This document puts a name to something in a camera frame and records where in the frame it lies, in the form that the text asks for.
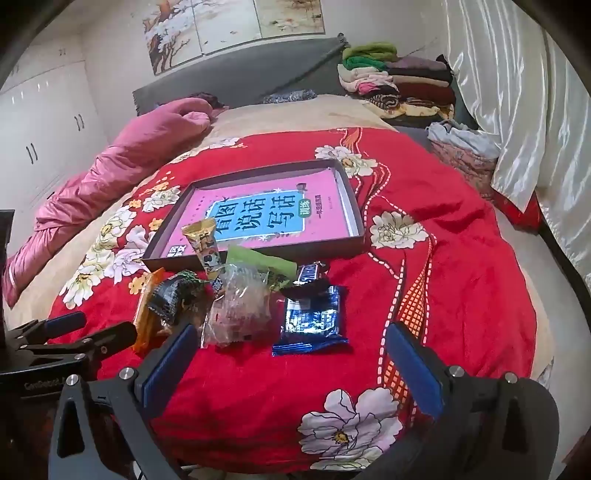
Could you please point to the large brown chocolate bar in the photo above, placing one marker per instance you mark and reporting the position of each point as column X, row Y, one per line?
column 307, row 274

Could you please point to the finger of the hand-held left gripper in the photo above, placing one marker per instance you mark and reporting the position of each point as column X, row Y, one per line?
column 64, row 322
column 106, row 339

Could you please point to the green snack packet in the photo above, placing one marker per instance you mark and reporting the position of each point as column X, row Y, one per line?
column 268, row 265

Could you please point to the red floral blanket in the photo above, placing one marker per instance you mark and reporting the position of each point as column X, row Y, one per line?
column 438, row 300

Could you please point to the black snack packet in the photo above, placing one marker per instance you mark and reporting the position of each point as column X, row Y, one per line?
column 173, row 297

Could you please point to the dark patterned pillow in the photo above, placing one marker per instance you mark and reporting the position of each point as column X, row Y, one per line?
column 210, row 100

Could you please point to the orange snack packet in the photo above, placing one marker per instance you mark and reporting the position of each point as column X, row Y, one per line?
column 144, row 318

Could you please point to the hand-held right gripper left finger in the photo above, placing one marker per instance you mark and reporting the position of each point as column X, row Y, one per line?
column 168, row 364

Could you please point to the yellow cartoon snack stick packet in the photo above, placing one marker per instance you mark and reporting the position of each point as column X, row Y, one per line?
column 203, row 244

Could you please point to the beige bedsheet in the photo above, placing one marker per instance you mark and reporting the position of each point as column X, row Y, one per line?
column 286, row 115

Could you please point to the floral wall painting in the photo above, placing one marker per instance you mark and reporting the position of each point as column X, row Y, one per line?
column 207, row 27

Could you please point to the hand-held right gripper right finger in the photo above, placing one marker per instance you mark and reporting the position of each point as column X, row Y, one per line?
column 413, row 369

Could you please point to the crumpled clothes pile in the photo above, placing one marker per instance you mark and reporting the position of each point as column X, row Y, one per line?
column 466, row 147

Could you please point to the white satin curtain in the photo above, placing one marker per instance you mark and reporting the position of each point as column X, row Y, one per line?
column 517, row 115

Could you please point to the blue foil snack packet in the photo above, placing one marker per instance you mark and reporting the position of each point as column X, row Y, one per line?
column 311, row 323

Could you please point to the white wardrobe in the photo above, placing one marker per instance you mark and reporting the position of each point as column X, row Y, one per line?
column 46, row 129

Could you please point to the blue patterned pillow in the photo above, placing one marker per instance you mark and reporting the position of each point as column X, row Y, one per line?
column 291, row 97

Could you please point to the pink quilt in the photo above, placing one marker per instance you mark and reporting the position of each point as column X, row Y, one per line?
column 115, row 161

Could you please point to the stack of folded clothes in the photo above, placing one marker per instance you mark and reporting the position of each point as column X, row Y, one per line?
column 415, row 83

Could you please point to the clear packet with red pastry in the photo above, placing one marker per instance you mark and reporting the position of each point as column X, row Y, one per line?
column 240, row 314

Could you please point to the grey headboard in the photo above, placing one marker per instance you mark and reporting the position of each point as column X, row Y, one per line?
column 258, row 69

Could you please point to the shallow grey cardboard box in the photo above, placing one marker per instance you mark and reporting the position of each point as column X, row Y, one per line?
column 355, row 217

